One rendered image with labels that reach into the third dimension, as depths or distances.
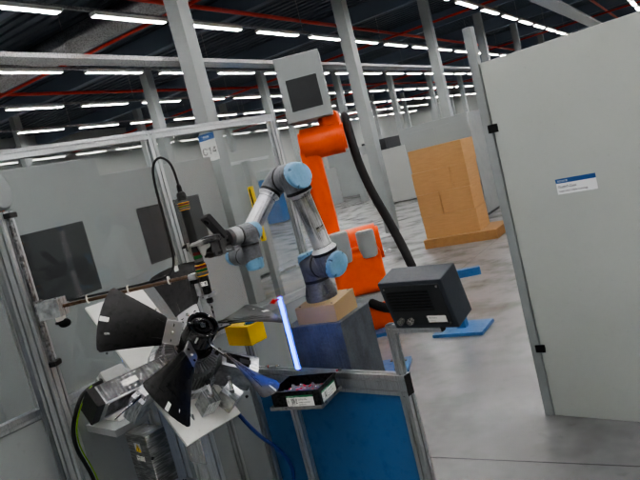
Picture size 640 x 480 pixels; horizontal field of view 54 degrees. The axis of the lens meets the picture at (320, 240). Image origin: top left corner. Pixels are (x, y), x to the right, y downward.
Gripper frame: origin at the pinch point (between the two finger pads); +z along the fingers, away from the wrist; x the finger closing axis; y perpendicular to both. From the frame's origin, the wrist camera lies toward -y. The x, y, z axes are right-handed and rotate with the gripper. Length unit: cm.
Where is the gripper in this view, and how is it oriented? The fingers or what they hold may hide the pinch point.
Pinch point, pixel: (188, 245)
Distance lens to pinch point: 237.0
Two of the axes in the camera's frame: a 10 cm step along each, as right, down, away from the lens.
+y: 2.4, 9.7, 1.0
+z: -6.4, 2.4, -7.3
